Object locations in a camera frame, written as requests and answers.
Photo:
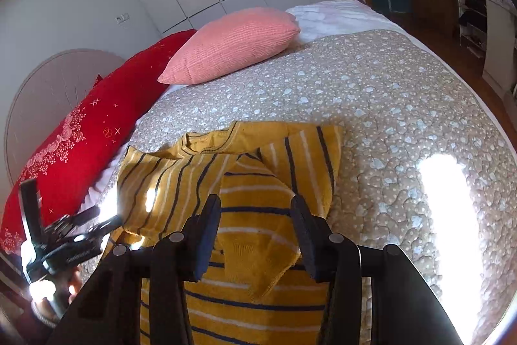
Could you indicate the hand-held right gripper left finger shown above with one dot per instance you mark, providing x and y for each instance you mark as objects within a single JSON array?
[{"x": 206, "y": 248}]

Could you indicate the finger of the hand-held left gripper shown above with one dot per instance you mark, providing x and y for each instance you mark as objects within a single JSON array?
[
  {"x": 83, "y": 216},
  {"x": 103, "y": 228}
]

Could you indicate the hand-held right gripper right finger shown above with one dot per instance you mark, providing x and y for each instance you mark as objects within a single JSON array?
[{"x": 307, "y": 248}]

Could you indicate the yellow striped shirt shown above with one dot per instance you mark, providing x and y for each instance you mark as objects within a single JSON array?
[{"x": 238, "y": 227}]

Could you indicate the person's left forearm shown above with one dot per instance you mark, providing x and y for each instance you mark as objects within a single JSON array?
[{"x": 40, "y": 312}]

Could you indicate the person's left hand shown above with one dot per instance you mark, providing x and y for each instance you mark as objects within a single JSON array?
[{"x": 74, "y": 282}]

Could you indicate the red floral pillow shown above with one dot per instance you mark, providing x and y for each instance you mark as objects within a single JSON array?
[{"x": 85, "y": 126}]

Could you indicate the white headboard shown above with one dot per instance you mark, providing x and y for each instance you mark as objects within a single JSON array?
[{"x": 48, "y": 98}]

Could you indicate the beige patterned quilt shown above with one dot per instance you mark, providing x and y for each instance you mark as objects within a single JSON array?
[{"x": 363, "y": 135}]

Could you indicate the pink pillow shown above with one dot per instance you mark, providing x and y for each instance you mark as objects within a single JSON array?
[{"x": 232, "y": 46}]

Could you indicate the white bed sheet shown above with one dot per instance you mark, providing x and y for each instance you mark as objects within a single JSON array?
[{"x": 343, "y": 15}]

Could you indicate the wall socket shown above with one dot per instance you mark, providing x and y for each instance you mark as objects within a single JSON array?
[{"x": 121, "y": 18}]

